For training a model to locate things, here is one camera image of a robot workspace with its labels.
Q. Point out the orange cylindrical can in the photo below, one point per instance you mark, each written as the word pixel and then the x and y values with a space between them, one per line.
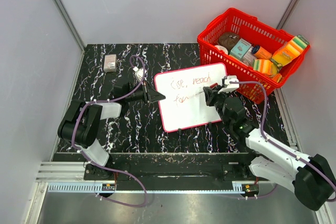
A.
pixel 261 53

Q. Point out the yellow sponge pack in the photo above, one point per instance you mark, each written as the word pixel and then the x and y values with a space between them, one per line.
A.
pixel 289 51

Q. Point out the white slotted cable duct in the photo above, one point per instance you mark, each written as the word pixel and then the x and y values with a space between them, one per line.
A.
pixel 63 187

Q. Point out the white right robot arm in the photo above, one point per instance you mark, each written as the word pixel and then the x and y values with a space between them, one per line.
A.
pixel 310 178

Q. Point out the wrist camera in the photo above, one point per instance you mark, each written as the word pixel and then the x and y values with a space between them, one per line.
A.
pixel 229 84
pixel 139 74

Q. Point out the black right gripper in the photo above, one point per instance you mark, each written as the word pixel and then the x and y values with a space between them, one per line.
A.
pixel 211 94

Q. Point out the red plastic basket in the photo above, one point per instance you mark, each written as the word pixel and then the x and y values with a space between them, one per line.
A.
pixel 257 33

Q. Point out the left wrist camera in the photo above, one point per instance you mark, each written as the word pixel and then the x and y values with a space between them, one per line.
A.
pixel 139 74

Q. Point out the pink framed whiteboard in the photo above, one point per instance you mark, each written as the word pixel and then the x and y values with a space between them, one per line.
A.
pixel 182 109

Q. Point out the small pink white box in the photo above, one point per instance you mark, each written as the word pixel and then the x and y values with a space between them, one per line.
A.
pixel 110 63

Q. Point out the striped sponge stack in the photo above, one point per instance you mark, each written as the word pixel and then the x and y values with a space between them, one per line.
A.
pixel 265 67

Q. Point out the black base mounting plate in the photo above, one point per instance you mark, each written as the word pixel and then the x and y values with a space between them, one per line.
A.
pixel 191 171

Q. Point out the teal white carton box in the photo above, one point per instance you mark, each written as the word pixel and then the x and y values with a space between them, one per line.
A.
pixel 240 49

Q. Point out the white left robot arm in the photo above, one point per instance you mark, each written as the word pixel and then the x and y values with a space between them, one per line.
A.
pixel 79 126

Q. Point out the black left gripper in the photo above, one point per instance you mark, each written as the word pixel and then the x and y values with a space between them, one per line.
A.
pixel 155 96

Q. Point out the brown round bread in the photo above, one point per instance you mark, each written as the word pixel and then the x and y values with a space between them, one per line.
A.
pixel 228 40

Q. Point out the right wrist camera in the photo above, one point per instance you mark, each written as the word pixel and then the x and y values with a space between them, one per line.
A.
pixel 229 84

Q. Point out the white tape roll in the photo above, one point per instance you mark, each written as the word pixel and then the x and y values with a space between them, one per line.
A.
pixel 222 48

